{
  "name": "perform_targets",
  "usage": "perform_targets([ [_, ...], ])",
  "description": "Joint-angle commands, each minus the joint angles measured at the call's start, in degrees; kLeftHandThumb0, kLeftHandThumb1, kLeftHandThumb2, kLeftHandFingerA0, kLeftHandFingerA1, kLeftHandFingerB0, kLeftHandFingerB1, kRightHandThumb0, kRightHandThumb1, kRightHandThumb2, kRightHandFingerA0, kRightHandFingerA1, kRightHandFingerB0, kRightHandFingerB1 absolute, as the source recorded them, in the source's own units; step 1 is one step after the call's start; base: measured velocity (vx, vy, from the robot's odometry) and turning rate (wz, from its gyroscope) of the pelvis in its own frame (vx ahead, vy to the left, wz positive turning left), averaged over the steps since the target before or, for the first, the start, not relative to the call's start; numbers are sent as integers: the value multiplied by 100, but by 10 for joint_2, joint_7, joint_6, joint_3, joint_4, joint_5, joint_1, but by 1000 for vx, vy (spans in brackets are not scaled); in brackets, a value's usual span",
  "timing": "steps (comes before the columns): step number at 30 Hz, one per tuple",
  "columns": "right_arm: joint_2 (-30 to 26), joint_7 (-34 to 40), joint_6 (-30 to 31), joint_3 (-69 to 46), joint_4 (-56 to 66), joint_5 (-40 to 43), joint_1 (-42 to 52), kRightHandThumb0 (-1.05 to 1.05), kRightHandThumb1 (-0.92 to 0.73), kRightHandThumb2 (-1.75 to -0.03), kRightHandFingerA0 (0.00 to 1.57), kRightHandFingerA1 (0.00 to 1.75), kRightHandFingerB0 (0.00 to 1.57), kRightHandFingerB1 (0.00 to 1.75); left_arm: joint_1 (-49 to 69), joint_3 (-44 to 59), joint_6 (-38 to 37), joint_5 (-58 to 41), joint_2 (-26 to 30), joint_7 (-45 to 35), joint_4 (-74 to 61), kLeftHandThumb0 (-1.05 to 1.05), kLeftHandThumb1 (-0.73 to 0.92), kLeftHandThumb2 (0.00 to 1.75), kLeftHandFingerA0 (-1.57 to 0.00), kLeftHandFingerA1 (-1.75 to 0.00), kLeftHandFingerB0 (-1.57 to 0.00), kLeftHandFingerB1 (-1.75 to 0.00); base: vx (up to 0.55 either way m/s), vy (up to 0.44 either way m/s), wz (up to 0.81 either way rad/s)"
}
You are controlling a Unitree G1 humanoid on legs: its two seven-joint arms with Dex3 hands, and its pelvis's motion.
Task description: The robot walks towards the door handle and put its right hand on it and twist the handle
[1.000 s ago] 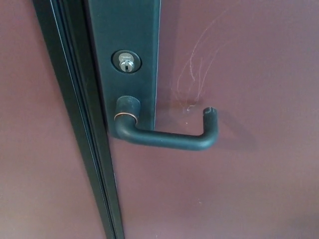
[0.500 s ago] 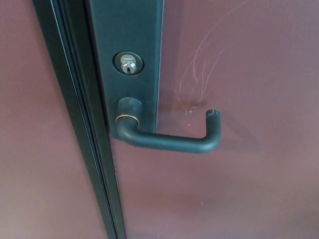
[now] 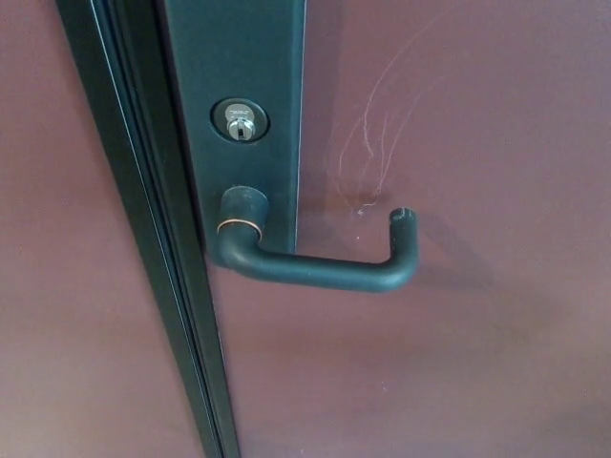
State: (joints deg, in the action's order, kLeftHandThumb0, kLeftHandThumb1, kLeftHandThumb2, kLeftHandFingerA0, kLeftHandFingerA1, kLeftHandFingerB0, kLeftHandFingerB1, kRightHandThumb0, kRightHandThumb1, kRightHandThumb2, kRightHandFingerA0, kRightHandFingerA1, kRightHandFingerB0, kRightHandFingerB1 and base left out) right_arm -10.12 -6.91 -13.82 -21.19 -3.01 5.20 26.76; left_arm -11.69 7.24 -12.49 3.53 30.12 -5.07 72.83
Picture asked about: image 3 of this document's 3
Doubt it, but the black lever door handle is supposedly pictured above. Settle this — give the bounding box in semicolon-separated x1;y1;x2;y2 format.
215;186;421;295

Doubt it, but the black door edge strip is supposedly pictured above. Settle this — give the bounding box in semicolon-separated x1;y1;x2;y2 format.
53;0;242;458

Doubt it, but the maroon door leaf with scratches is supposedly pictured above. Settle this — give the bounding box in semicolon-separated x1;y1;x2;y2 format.
209;0;611;458

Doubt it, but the silver key lock cylinder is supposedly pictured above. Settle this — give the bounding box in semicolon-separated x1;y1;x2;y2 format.
209;96;271;143

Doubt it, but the black lock escutcheon plate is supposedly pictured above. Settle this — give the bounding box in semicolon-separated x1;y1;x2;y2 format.
160;0;307;269

